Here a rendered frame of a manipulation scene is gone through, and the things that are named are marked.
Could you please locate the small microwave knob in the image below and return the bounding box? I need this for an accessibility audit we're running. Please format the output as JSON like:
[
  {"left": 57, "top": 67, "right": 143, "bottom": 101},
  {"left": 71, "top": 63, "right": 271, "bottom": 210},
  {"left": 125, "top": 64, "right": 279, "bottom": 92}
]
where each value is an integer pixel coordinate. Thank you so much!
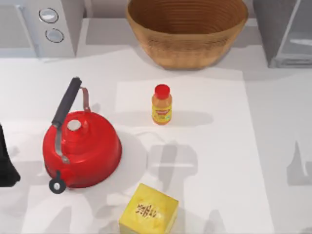
[{"left": 45, "top": 28, "right": 65, "bottom": 43}]

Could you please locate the pale microwave oven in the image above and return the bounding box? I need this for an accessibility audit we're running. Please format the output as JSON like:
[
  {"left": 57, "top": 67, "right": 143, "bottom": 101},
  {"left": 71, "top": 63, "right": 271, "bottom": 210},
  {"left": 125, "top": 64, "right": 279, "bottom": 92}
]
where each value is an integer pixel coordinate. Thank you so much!
[{"left": 0, "top": 0, "right": 85, "bottom": 59}]

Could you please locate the woven brown basket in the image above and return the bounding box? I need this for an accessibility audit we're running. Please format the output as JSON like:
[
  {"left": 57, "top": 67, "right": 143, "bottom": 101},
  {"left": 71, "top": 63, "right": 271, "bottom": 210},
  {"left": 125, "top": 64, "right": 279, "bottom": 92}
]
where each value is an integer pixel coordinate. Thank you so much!
[{"left": 125, "top": 0, "right": 249, "bottom": 71}]

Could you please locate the orange bottle with red cap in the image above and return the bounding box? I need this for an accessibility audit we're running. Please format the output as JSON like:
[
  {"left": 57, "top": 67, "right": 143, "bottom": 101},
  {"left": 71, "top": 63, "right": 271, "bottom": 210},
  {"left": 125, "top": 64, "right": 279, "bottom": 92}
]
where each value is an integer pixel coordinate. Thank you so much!
[{"left": 151, "top": 84, "right": 173, "bottom": 126}]

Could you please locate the yellow box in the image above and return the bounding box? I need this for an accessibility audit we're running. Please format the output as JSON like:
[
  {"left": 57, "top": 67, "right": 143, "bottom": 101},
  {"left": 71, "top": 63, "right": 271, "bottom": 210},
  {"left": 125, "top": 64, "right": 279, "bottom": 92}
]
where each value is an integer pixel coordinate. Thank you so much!
[{"left": 118, "top": 183, "right": 179, "bottom": 234}]

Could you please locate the red kettle with black handle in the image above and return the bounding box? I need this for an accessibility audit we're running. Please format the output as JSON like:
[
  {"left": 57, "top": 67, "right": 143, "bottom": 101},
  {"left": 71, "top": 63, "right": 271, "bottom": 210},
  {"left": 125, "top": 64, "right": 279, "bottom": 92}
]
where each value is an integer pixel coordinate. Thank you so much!
[{"left": 42, "top": 77, "right": 122, "bottom": 195}]

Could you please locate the large microwave knob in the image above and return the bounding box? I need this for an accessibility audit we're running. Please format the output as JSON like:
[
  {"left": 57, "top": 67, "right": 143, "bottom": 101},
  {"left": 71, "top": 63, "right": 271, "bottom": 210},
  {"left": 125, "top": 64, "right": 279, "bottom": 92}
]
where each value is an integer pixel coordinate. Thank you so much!
[{"left": 38, "top": 7, "right": 59, "bottom": 24}]

